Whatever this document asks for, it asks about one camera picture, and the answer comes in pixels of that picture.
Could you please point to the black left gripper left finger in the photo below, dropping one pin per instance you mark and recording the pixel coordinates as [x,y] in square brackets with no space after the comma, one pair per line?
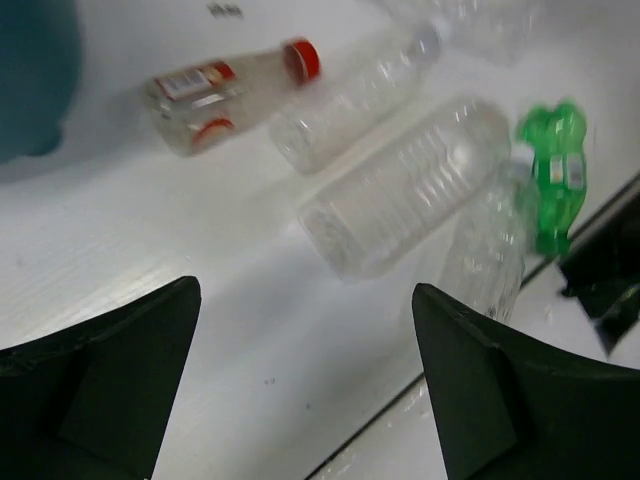
[92,401]

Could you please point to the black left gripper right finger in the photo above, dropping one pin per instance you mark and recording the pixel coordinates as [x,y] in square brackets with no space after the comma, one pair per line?
[508,406]

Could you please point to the crushed clear plastic bottle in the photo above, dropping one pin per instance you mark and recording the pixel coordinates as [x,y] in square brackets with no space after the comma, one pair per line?
[485,264]

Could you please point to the large clear ribbed bottle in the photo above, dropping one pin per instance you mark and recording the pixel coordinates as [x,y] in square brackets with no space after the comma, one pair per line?
[364,222]

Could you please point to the green plastic bottle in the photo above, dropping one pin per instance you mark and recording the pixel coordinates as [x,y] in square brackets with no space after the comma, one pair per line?
[556,135]

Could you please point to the red cap clear bottle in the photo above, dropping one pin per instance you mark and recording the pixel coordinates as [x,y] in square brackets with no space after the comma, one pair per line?
[197,107]

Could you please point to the clear plastic bottle white cap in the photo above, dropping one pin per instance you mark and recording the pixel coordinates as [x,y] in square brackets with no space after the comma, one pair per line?
[372,81]

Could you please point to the teal plastic bin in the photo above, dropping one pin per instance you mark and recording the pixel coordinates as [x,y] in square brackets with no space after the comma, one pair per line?
[41,58]

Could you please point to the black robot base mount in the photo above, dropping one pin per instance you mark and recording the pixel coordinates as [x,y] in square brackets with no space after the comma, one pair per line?
[602,268]

